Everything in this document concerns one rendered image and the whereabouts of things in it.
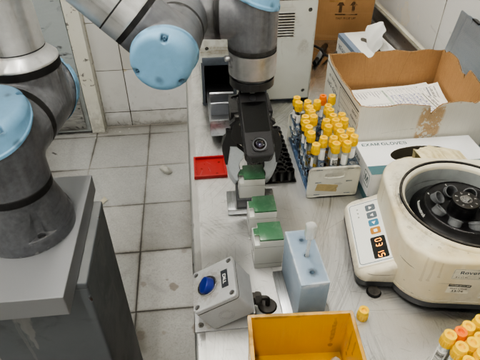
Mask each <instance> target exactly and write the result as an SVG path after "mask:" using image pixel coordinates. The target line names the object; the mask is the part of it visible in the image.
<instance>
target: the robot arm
mask: <svg viewBox="0 0 480 360"><path fill-rule="evenodd" d="M65 1H66V2H68V3H69V4H70V5H71V6H73V7H74V8H75V9H76V10H77V11H79V12H80V13H81V14H82V15H84V16H85V17H86V18H87V19H88V20H89V21H91V22H92V23H93V24H95V25H96V26H97V27H99V28H100V29H101V30H102V31H103V32H104V33H105V34H107V35H108V36H110V37H111V38H112V39H113V40H114V41H115V42H117V43H118V44H120V45H121V46H122V47H123V48H124V49H126V50H127V51H128V52H129V53H130V56H129V59H130V64H131V67H132V69H133V71H134V73H135V74H136V76H137V78H138V79H139V80H140V81H141V82H143V83H144V84H146V85H147V86H150V87H151V88H154V89H159V90H170V89H175V88H177V87H179V86H181V85H182V84H183V83H185V82H186V81H187V79H188V78H189V77H190V75H191V73H192V70H193V69H194V68H195V66H196V65H197V62H198V60H199V51H200V48H201V44H202V41H203V39H218V40H221V39H227V43H228V53H229V55H225V56H224V61H228V62H229V83H230V85H231V86H232V87H233V88H234V89H236V90H238V91H239V92H238V94H232V95H229V126H230V129H229V128H226V133H225V134H224V135H223V138H222V143H221V146H222V152H223V155H224V161H225V164H226V168H227V171H228V174H229V178H230V179H231V181H232V182H233V183H234V184H237V183H238V181H239V175H238V173H239V171H240V166H239V164H240V161H241V160H242V159H243V158H245V160H246V162H249V163H254V162H262V165H263V168H264V173H265V177H266V178H265V183H267V182H268V181H269V179H270V178H271V177H272V175H273V173H274V170H275V168H276V165H277V162H278V160H279V156H280V153H281V148H282V141H281V136H280V133H279V127H278V126H273V125H274V124H275V123H276V122H275V119H274V118H273V117H272V114H273V109H272V107H271V102H270V99H269V95H268V93H265V92H264V91H266V90H268V89H270V88H271V87H272V86H273V85H274V75H275V74H276V59H277V37H278V25H279V10H280V7H281V5H280V3H279V2H280V0H65ZM79 94H80V86H79V80H78V78H77V75H76V73H75V72H74V70H73V69H72V67H71V66H70V65H69V64H66V63H65V62H64V60H63V59H62V58H61V57H60V56H59V52H58V50H57V48H56V47H54V46H52V45H51V44H48V43H46V42H45V40H44V36H43V34H42V31H41V27H40V24H39V20H38V18H37V15H36V12H35V9H34V5H33V2H32V0H0V257H1V258H5V259H20V258H26V257H30V256H34V255H37V254H40V253H42V252H45V251H47V250H49V249H51V248H52V247H54V246H56V245H57V244H58V243H60V242H61V241H62V240H64V239H65V238H66V237H67V236H68V234H69V233H70V232H71V230H72V229H73V227H74V224H75V221H76V212H75V210H74V205H73V203H72V201H71V199H70V198H69V196H68V195H67V194H66V193H65V192H64V191H63V190H62V189H61V187H60V186H59V185H58V184H57V183H56V182H55V180H54V179H53V176H52V174H51V170H50V168H49V164H48V161H47V158H46V150H47V149H48V147H49V146H50V144H51V142H52V141H53V140H54V138H55V137H56V135H57V134H58V132H59V131H60V129H61V128H62V126H63V125H64V123H65V122H66V121H67V120H68V119H69V118H70V116H71V115H72V114H73V112H74V110H75V108H76V105H77V102H78V100H79ZM235 97H238V98H235ZM232 98H234V99H232ZM239 144H241V145H239Z"/></svg>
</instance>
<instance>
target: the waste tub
mask: <svg viewBox="0 0 480 360"><path fill-rule="evenodd" d="M247 320H248V330H249V352H248V360H331V359H332V357H335V356H336V357H338V358H340V359H341V360H366V355H365V352H364V348H363V345H362V342H361V337H360V334H359V330H358V327H357V324H356V319H355V317H354V313H353V311H352V310H347V311H318V312H301V313H286V314H256V315H248V316H247Z"/></svg>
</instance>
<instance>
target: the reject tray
mask: <svg viewBox="0 0 480 360"><path fill-rule="evenodd" d="M224 177H228V174H227V168H226V164H225V161H224V155H216V156H194V179H214V178H224Z"/></svg>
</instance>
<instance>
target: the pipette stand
mask: <svg viewBox="0 0 480 360"><path fill-rule="evenodd" d="M304 232H305V230H298V231H285V238H284V253H283V261H282V270H281V271H273V273H272V275H273V278H274V283H275V287H276V292H277V296H278V299H279V304H280V307H281V312H282V313H283V314H286V313H301V312H318V311H329V308H328V305H327V302H326V300H327V296H328V292H329V286H330V280H329V277H328V274H327V272H326V269H325V266H324V263H323V261H322V258H321V254H320V253H319V249H318V246H317V245H316V241H315V239H313V240H311V246H310V251H309V257H305V254H306V245H307V240H306V238H305V236H304Z"/></svg>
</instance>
